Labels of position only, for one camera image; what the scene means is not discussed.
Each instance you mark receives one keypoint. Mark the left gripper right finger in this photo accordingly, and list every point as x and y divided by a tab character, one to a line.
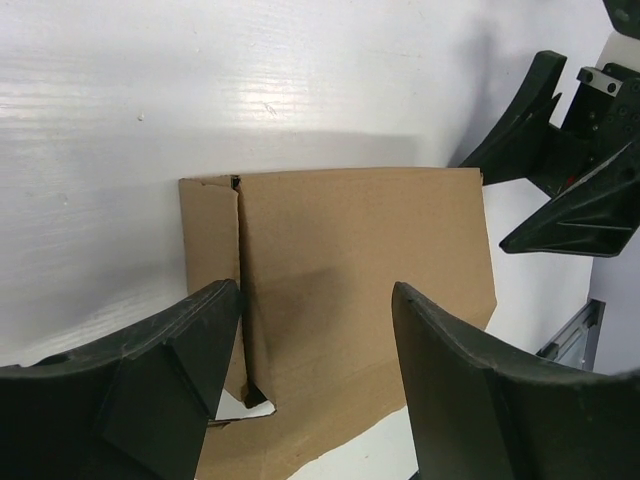
480	408

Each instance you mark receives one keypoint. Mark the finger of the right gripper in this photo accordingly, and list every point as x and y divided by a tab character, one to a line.
596	216
511	149

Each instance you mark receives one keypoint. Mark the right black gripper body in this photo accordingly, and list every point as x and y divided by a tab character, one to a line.
604	113

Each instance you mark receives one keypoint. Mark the aluminium table frame rail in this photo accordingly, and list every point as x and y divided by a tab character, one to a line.
575	344

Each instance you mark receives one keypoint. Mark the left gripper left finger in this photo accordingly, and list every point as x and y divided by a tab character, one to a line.
134	404

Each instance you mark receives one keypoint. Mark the cardboard box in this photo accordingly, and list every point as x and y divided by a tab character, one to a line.
317	254

